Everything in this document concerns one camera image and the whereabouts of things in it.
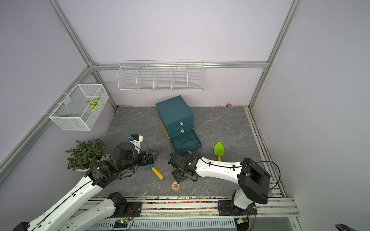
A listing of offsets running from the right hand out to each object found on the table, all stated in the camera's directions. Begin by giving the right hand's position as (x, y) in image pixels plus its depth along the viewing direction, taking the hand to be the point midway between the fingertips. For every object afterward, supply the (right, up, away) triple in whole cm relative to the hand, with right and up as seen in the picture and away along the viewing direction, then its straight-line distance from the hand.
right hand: (179, 173), depth 81 cm
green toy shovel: (+25, +10, +13) cm, 30 cm away
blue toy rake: (-12, -2, +3) cm, 13 cm away
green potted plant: (-45, +13, -11) cm, 48 cm away
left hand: (-13, +13, -8) cm, 20 cm away
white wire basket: (-59, +34, -1) cm, 68 cm away
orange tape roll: (-2, -9, -1) cm, 9 cm away
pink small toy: (+41, +43, +43) cm, 73 cm away
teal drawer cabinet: (-1, +30, +3) cm, 30 cm away
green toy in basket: (-49, +40, 0) cm, 63 cm away
